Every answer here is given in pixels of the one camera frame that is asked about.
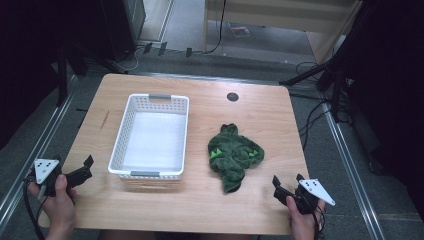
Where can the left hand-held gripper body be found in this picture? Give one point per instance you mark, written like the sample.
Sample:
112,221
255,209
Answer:
45,168

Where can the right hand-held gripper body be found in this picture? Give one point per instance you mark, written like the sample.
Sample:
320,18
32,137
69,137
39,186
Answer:
315,190

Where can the green plush garment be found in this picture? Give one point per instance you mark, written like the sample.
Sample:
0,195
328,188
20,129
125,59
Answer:
233,156

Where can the white plastic basket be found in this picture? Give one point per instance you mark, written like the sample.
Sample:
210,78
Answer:
153,140

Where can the person's right hand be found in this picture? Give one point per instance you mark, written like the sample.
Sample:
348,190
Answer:
303,223

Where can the person's left hand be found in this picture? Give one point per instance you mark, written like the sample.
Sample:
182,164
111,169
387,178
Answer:
61,210

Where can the black metal stand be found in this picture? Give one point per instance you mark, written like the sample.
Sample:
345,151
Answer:
61,83

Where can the black table grommet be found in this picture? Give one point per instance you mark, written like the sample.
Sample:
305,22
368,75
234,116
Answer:
232,97

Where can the black cabinet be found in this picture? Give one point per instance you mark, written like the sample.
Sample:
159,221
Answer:
116,26

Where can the red paper sheet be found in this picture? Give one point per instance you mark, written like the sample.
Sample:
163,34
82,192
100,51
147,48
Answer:
239,30

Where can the light wooden furniture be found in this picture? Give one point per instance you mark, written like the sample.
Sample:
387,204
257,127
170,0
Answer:
283,21

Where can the metal floor rail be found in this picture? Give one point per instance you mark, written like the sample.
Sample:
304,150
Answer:
206,78
346,160
33,156

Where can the small black floor bracket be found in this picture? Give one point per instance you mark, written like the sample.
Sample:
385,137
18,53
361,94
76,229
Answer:
162,48
189,52
147,47

